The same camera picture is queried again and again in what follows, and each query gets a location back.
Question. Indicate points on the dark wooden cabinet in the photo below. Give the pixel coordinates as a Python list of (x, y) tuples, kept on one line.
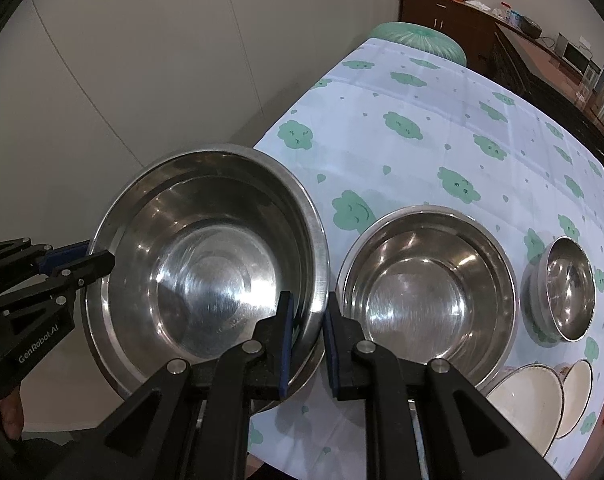
[(446, 20)]

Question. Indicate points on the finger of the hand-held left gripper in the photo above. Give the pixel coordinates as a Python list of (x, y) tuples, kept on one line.
[(64, 257), (94, 266)]

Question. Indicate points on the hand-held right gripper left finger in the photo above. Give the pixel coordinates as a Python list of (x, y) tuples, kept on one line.
[(284, 340)]

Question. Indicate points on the large steel bowl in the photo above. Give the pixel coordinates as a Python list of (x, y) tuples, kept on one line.
[(197, 260)]

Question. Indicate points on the medium steel bowl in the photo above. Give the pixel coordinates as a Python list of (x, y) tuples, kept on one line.
[(421, 290)]

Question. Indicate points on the dark round container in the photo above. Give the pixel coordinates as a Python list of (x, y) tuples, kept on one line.
[(529, 26)]

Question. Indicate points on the dark wooden sideboard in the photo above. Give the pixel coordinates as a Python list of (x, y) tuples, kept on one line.
[(531, 65)]

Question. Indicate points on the cream enamel bowl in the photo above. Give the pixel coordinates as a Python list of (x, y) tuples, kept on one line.
[(576, 395), (526, 405)]

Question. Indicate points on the green plastic stool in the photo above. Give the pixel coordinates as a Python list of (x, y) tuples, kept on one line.
[(421, 35)]

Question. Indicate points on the grey countertop appliance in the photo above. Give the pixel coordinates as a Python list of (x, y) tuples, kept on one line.
[(576, 55)]

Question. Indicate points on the green cloud printed tablecloth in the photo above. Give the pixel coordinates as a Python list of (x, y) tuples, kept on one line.
[(421, 110)]

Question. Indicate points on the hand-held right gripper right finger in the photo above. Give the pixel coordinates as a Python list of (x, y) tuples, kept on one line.
[(332, 350)]

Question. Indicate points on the small steel bowl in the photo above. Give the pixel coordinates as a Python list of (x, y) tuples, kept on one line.
[(569, 285)]

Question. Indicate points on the person's left hand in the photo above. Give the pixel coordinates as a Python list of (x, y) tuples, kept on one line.
[(9, 412)]

